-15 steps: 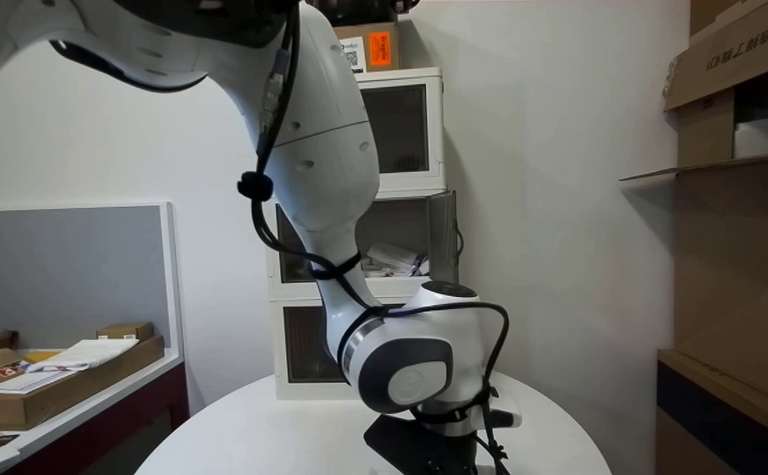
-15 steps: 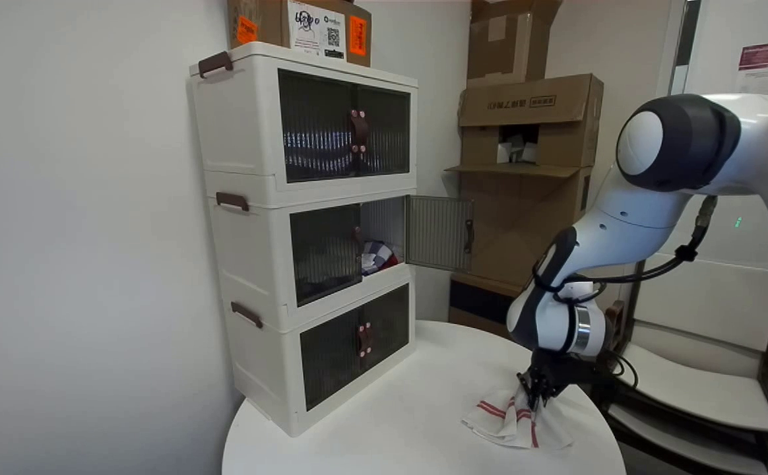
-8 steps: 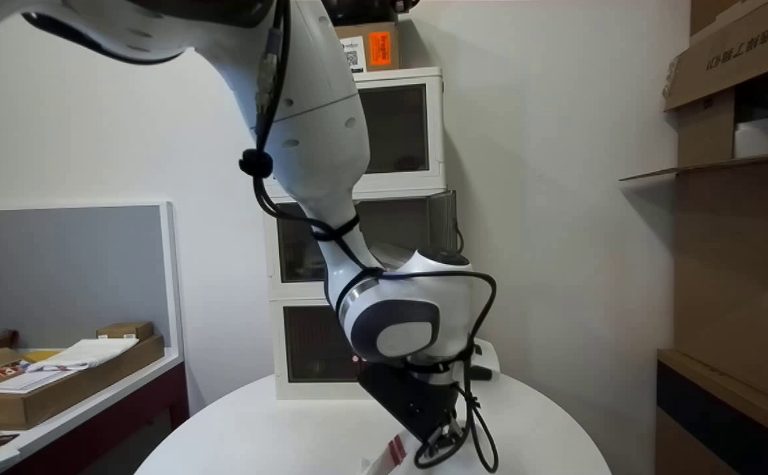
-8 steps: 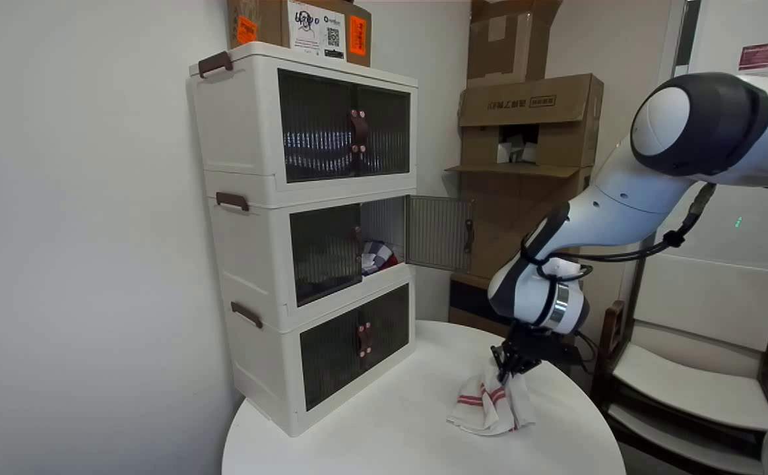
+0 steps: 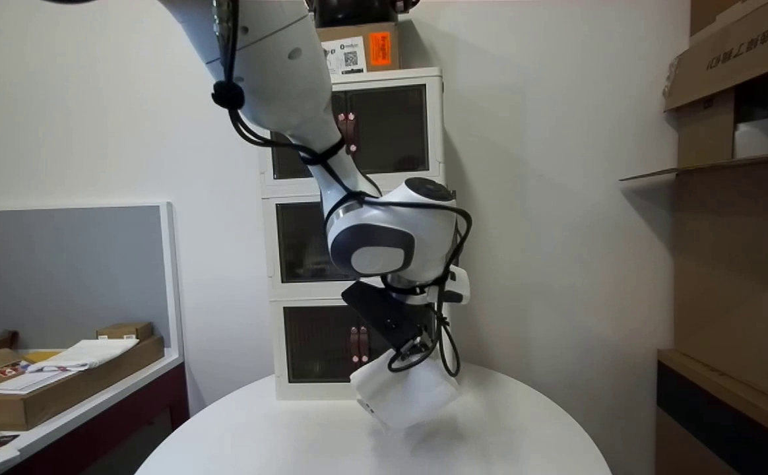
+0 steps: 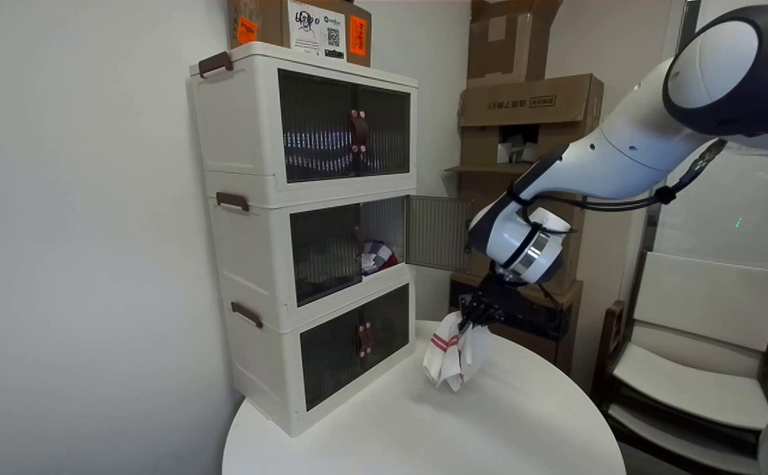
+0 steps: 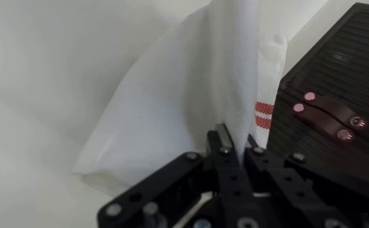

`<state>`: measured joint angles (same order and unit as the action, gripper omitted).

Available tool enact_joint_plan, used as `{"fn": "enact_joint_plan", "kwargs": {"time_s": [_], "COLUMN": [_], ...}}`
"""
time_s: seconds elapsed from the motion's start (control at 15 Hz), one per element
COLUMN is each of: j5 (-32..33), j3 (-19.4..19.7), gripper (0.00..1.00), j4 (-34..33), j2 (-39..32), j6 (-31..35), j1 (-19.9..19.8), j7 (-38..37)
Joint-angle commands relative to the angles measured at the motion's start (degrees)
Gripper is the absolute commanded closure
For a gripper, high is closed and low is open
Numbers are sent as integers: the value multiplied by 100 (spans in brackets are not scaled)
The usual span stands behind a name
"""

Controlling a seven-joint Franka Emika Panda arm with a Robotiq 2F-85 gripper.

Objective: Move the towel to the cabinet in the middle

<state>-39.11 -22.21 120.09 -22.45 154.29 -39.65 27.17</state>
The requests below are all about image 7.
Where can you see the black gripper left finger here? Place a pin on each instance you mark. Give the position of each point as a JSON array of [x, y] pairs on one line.
[[183, 194]]

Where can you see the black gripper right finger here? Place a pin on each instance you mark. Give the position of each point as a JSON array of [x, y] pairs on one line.
[[310, 194]]

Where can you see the white towel with red stripes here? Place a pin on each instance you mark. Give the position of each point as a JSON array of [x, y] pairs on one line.
[[171, 101]]

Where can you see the white storage cabinet unit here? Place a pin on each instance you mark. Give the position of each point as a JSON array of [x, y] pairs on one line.
[[352, 54]]

